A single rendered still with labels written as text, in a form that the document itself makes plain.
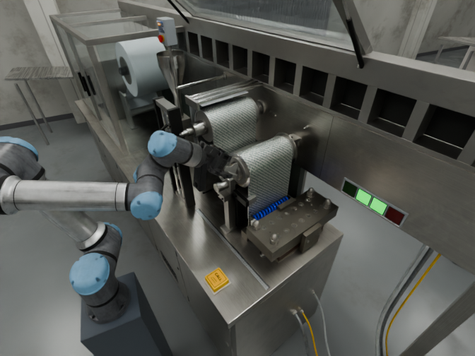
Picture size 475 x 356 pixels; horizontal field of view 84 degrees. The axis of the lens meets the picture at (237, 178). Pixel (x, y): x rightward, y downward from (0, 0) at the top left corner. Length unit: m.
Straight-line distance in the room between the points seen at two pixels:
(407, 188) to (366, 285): 1.42
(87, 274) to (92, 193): 0.35
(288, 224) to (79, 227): 0.77
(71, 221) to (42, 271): 1.73
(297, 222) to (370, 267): 1.36
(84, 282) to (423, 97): 1.13
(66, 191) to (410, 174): 0.98
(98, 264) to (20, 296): 1.70
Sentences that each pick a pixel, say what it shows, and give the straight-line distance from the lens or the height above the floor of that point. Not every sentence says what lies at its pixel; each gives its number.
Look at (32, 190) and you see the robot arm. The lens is 0.79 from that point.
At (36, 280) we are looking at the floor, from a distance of 2.70.
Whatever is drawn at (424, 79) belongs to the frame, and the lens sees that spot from 0.90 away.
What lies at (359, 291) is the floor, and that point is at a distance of 2.29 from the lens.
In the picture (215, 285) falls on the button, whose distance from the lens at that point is 1.10.
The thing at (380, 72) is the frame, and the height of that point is 1.62.
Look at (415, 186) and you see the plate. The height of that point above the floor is 1.33.
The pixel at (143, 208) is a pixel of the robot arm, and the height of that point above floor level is 1.41.
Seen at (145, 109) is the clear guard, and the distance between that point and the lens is 1.85.
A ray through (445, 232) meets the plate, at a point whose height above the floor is 1.23.
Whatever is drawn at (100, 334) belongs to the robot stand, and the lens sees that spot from 1.16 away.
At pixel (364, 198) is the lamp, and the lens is 1.11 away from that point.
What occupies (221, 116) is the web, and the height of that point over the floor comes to 1.39.
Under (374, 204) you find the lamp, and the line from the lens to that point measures 1.10.
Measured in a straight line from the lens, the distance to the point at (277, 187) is 1.18.
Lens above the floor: 1.88
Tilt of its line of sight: 39 degrees down
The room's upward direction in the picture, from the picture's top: 1 degrees counter-clockwise
